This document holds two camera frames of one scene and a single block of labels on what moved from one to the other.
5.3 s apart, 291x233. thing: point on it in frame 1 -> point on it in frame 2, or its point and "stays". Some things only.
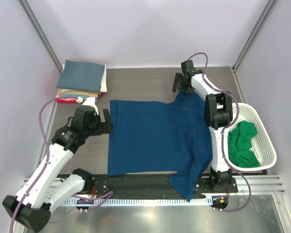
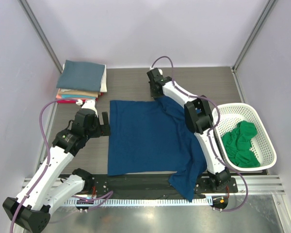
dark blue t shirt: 148,137 stays
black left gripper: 102,124 stays
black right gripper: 182,79 -> 155,91
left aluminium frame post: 40,33 stays
